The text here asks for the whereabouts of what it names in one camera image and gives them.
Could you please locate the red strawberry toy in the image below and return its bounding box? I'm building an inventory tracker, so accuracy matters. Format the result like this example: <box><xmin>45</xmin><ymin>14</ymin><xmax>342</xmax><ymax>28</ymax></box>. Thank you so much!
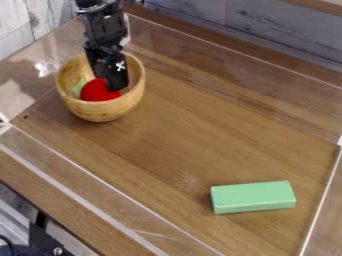
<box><xmin>71</xmin><ymin>77</ymin><xmax>122</xmax><ymax>102</ymax></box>

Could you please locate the wooden bowl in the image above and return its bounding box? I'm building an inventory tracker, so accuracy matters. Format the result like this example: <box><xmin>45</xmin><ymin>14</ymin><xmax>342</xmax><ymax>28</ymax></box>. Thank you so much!
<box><xmin>55</xmin><ymin>51</ymin><xmax>146</xmax><ymax>122</ymax></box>

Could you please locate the green rectangular block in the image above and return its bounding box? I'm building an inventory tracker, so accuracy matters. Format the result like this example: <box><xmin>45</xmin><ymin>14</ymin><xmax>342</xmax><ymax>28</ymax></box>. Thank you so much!
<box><xmin>210</xmin><ymin>180</ymin><xmax>297</xmax><ymax>214</ymax></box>

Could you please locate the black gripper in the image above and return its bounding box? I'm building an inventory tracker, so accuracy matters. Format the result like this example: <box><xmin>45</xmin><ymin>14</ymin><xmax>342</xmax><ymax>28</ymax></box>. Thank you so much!
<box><xmin>78</xmin><ymin>2</ymin><xmax>130</xmax><ymax>92</ymax></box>

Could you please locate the black clamp under table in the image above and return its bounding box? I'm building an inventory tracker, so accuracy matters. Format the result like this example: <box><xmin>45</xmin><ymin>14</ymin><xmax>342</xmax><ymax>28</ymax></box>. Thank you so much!
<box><xmin>0</xmin><ymin>213</ymin><xmax>75</xmax><ymax>256</ymax></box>

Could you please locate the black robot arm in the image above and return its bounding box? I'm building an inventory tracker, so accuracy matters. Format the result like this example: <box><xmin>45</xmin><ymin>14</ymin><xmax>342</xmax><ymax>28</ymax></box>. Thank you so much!
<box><xmin>75</xmin><ymin>0</ymin><xmax>130</xmax><ymax>92</ymax></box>

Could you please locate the clear acrylic tray wall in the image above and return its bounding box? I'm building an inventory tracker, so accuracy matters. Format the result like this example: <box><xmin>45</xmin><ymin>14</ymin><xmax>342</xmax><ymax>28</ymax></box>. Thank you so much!
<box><xmin>0</xmin><ymin>15</ymin><xmax>342</xmax><ymax>256</ymax></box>

